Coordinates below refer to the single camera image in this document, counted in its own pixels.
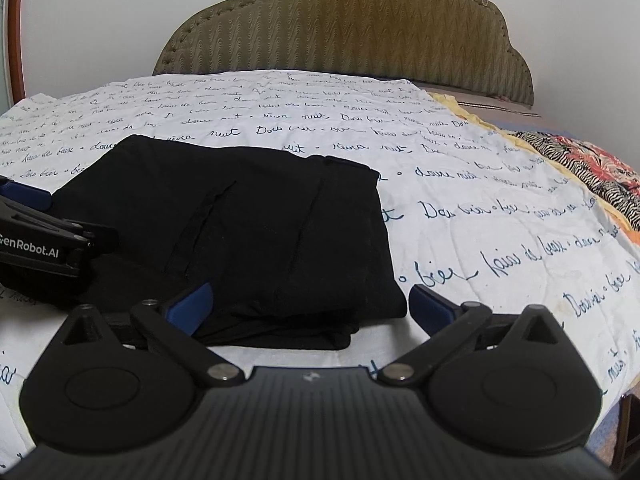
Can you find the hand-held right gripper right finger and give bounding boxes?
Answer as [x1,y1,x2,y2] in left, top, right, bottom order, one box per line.
[377,285,569,387]

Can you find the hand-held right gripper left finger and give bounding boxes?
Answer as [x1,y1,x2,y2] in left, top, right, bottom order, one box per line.
[62,282,246,389]

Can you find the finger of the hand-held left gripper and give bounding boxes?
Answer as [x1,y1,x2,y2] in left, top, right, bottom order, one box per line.
[0,176,121,257]

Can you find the black pants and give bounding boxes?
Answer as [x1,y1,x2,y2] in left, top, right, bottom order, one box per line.
[50,134,408,352]

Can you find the striped bed sheet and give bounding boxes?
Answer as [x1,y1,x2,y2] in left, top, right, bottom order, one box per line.
[425,87,571,136]

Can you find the zebra floral patterned cloth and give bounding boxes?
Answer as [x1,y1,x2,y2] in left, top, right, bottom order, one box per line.
[515,130,640,233]

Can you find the white script-printed blanket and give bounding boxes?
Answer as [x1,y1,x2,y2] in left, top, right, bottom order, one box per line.
[0,70,640,466]

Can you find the olive padded headboard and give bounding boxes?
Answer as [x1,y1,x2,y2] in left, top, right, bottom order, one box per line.
[152,0,536,108]

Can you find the wooden door frame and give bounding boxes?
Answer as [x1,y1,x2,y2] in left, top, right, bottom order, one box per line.
[0,0,27,111]

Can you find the wooden bed frame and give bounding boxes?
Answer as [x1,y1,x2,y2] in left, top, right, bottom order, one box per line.
[607,392,640,476]

